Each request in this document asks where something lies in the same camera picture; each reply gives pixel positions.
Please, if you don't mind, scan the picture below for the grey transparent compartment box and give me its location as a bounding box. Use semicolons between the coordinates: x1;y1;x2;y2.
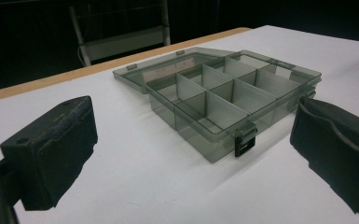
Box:
112;47;323;164

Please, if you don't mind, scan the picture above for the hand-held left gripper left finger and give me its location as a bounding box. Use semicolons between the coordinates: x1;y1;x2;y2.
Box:
0;95;99;212

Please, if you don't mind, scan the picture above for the white metal stand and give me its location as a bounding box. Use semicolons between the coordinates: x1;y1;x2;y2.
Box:
68;0;172;67

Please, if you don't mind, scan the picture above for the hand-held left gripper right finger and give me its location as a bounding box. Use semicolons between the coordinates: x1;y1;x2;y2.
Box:
289;96;359;216

